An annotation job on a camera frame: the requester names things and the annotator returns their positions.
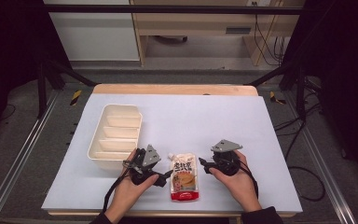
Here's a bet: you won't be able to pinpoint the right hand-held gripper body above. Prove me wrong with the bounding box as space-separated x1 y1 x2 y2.
209 139 243 177

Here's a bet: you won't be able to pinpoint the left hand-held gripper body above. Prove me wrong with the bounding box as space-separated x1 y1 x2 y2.
122 144 162 187

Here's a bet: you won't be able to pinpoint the printed spout pouch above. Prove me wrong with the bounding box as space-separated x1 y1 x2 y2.
167 152 200 203

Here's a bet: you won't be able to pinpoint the person's right hand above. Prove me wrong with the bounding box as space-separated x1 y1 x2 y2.
208 149 263 214

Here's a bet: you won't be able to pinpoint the person's left hand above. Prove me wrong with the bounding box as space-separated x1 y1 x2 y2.
104 148 159 222

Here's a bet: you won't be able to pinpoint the white divided plastic box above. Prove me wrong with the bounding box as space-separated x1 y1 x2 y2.
87 104 144 171

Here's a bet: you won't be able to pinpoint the pale table sheet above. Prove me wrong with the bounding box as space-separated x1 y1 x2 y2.
41 93 304 215

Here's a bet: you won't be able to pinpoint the yellow black tape marker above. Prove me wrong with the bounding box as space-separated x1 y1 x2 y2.
268 91 287 105
70 89 83 106

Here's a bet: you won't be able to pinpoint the black metal stand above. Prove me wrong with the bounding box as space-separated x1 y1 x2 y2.
36 58 98 119
247 59 308 121

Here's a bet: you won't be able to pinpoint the white cabinet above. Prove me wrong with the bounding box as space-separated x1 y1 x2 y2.
42 0 141 62

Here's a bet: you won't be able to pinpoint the wooden desk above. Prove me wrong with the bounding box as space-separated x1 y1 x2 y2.
130 0 306 67

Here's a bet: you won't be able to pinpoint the black curtain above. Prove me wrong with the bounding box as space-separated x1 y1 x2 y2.
282 0 358 189
0 0 73 148

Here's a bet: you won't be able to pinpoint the right hand-held gripper cable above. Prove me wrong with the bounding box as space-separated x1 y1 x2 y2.
238 158 260 200

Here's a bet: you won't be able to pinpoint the hand-held gripper cable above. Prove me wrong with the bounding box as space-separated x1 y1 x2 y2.
238 158 260 200
102 167 132 215

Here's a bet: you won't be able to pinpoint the left hand-held gripper cable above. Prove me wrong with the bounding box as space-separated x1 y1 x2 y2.
102 167 132 215

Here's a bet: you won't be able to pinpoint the black floor cable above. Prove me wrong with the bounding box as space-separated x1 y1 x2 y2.
273 118 327 203

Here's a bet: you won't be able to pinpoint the aluminium rail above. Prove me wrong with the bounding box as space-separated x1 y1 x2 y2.
282 90 358 224
0 90 61 224

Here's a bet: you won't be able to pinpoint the hanging black cables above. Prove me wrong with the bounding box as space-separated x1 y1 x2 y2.
253 1 289 67

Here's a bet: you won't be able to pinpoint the black horizontal frame bar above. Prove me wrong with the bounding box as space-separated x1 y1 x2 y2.
42 4 304 16

